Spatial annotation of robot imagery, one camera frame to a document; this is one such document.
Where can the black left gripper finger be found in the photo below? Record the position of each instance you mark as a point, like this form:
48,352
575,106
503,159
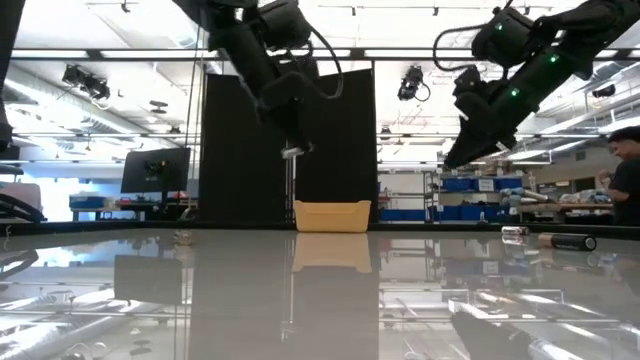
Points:
295,130

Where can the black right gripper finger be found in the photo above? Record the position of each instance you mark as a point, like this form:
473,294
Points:
470,150

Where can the silver black AA battery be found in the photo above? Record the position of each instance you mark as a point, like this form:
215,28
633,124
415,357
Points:
292,152

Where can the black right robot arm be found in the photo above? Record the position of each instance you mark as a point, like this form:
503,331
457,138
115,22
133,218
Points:
575,35

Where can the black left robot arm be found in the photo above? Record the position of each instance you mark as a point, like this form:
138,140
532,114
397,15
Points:
240,45

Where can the blue storage bin white label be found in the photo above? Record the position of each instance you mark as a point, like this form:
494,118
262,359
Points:
479,185

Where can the black folding screen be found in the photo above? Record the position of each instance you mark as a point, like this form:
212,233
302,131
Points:
335,175

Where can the metal shelf rack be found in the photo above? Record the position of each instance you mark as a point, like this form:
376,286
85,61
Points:
426,200

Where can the grey cylindrical machine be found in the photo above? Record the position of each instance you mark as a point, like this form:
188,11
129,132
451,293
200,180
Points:
525,194

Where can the yellow plastic bin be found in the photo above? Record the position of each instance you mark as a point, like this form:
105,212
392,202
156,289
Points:
332,217

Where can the wooden workbench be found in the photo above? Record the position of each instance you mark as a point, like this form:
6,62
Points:
565,206

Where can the black computer monitor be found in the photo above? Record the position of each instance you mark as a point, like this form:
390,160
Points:
155,170

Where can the person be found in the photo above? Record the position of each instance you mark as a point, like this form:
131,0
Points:
627,190

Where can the black ceiling spotlights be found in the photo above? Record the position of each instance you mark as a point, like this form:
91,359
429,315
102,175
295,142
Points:
95,90

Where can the black chair armrest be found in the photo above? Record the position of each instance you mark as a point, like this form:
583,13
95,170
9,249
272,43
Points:
25,206

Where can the pale pink box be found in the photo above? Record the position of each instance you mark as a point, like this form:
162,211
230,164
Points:
20,190

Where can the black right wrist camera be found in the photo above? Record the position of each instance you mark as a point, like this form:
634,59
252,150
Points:
467,81

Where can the black hanging camera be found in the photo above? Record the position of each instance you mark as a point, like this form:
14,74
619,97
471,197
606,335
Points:
411,85

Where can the black ceiling dome camera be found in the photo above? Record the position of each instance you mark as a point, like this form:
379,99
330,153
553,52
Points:
605,91

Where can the black aluminium table frame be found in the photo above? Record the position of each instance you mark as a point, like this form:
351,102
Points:
100,228

